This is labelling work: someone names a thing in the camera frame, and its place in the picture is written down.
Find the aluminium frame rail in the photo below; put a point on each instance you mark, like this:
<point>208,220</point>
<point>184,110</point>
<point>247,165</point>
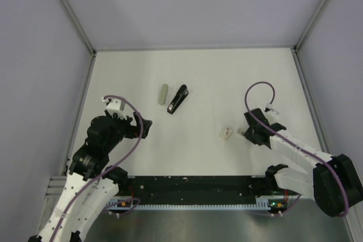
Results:
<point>73,19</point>

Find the white staple box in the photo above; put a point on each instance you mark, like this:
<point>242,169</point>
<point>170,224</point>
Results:
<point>226,133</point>

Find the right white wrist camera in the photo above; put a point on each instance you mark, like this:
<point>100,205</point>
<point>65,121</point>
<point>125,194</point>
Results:
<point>273,114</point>

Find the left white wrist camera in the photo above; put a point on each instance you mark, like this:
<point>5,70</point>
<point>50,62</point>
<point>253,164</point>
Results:
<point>114,107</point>

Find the white toothed cable duct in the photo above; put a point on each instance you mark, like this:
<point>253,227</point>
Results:
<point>261,204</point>

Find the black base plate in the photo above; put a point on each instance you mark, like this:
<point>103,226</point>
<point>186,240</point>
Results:
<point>195,190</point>

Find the black stapler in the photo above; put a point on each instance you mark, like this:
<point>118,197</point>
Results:
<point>180,96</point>

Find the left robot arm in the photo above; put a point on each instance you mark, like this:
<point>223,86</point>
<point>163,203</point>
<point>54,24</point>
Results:
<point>91,183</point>

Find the beige staple tray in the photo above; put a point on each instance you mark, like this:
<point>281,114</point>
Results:
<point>241,132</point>

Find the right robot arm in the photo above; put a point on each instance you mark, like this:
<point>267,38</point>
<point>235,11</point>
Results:
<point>331,181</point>

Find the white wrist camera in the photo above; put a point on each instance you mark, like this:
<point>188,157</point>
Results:
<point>114,107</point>
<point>273,114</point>

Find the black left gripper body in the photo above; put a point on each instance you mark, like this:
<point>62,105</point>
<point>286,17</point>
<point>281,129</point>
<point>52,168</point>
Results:
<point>129,131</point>

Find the beige green stapler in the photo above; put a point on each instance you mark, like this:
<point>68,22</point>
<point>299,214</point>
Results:
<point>163,94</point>

